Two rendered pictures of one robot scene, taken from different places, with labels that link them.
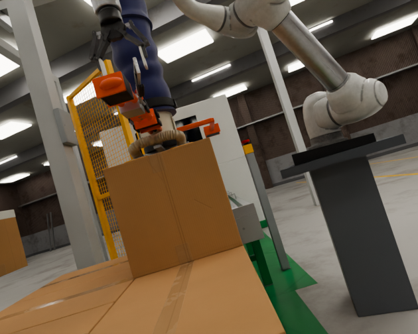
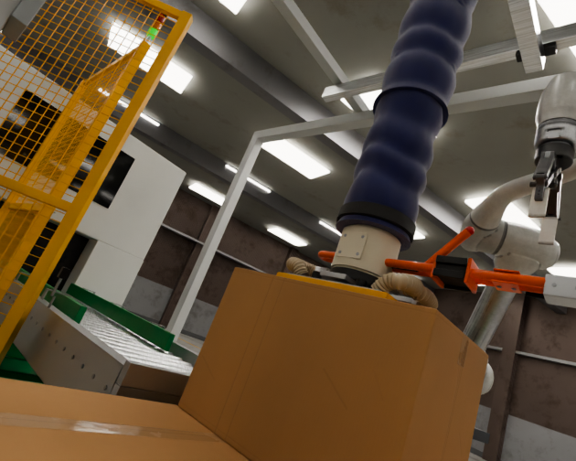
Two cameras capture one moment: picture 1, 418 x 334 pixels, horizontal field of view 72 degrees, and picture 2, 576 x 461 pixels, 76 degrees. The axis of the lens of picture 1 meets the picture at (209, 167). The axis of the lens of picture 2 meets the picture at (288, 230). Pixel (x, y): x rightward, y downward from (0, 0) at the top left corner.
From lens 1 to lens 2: 1.29 m
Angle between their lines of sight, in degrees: 45
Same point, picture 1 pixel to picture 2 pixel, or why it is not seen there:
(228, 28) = (485, 235)
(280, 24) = not seen: hidden behind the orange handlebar
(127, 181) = (442, 353)
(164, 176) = (459, 377)
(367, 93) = (489, 378)
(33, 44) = not seen: outside the picture
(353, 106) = not seen: hidden behind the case
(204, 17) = (499, 213)
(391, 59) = (263, 258)
